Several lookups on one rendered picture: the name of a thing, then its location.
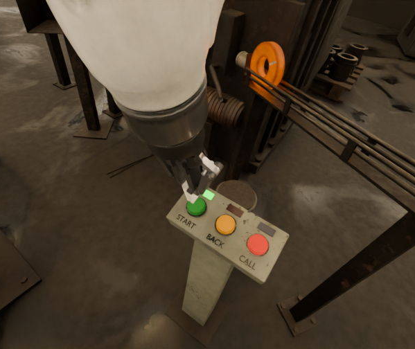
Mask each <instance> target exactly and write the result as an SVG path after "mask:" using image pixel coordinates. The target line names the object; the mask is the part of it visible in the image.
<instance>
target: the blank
mask: <svg viewBox="0 0 415 349"><path fill-rule="evenodd" d="M266 59H268V62H269V70H268V72H267V75H266V74H265V71H264V63H265V61H266ZM250 69H251V70H253V71H255V72H256V73H257V74H259V75H261V76H262V77H264V78H265V79H266V80H268V81H270V82H271V83H272V84H274V85H276V86H277V85H278V84H279V82H280V81H281V79H282V77H283V73H284V69H285V57H284V54H283V50H282V48H281V47H280V46H279V45H278V44H277V43H276V42H262V43H261V44H259V45H258V46H257V47H256V49H255V50H254V52H253V55H252V57H251V64H250ZM251 76H252V77H254V78H256V79H257V80H258V81H260V82H261V83H263V84H264V85H265V86H267V87H269V88H270V89H273V88H271V87H270V86H269V85H267V84H265V83H264V82H263V81H262V80H260V79H258V78H257V77H256V76H254V75H252V74H251ZM253 83H254V85H255V86H256V87H257V88H258V89H260V90H264V88H262V87H260V86H259V85H258V84H256V83H255V82H254V81H253Z"/></svg>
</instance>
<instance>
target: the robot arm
mask: <svg viewBox="0 0 415 349"><path fill-rule="evenodd" d="M46 2H47V4H48V6H49V8H50V9H51V11H52V13H53V15H54V17H55V18H56V20H57V22H58V23H59V25H60V28H61V29H62V31H63V32H64V34H65V35H66V37H67V39H68V40H69V42H70V43H71V45H72V47H73V48H74V50H75V51H76V53H77V54H78V56H79V57H80V59H81V60H82V61H83V63H84V64H85V66H86V67H87V68H88V69H89V71H90V72H91V74H92V75H93V76H94V77H95V78H96V79H97V80H98V81H99V82H100V83H101V84H103V85H104V86H105V87H106V88H107V89H108V90H109V92H110V93H111V94H112V97H113V99H114V102H115V103H116V105H117V106H118V108H119V109H120V110H121V111H122V113H123V115H124V117H125V119H126V121H127V123H128V124H129V126H130V128H131V130H132V131H133V132H134V134H135V135H136V136H137V137H139V138H140V139H141V140H142V141H143V142H144V143H145V144H146V145H147V146H148V148H149V150H150V151H151V153H153V154H154V155H155V156H156V158H157V159H158V161H159V162H160V164H161V165H162V166H163V168H164V169H165V171H166V172H167V173H168V175H169V176H170V177H174V176H175V178H176V180H177V182H178V183H180V184H181V186H182V188H183V190H184V193H185V196H186V198H187V200H188V201H189V202H191V203H192V204H194V202H195V201H196V199H197V198H198V197H199V196H200V195H203V194H204V193H205V191H206V189H207V188H208V187H209V186H210V184H211V182H212V181H214V180H215V178H216V177H217V176H218V174H219V173H220V171H221V169H223V167H224V166H223V165H222V164H221V163H220V162H219V161H216V162H215V163H214V162H213V161H210V160H209V159H208V158H207V156H208V153H207V151H206V149H205V148H204V139H205V128H204V124H205V122H206V120H207V117H208V113H209V105H208V98H207V90H206V84H207V80H206V71H205V63H206V57H207V54H208V51H209V48H211V47H212V45H213V43H214V40H215V33H216V29H217V25H218V20H219V17H220V13H221V9H222V6H223V3H224V0H46ZM200 165H202V169H203V172H202V173H201V170H200Z"/></svg>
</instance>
